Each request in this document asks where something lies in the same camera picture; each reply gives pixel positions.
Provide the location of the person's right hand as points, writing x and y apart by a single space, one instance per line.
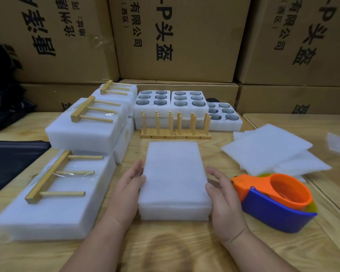
226 209

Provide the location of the person's left hand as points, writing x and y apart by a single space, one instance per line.
124 201

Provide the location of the orange and blue tape dispenser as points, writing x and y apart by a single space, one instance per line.
272 215

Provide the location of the row of wooden peg racks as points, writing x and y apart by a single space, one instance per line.
156 134

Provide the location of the pile of white foam sheets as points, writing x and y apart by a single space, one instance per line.
266 147

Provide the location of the wooden rack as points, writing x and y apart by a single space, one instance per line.
79 110
45 178
106 86

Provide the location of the stack of white foam trays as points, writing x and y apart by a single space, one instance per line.
153 113

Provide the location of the person's left forearm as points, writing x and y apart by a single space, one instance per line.
96 249

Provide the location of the small black object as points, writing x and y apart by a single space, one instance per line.
213 100

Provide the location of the black plastic bags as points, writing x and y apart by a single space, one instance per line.
14 164

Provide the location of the black plastic bag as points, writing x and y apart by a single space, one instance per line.
5 93

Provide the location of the stack of brown cardboard boxes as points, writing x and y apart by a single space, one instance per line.
175 36

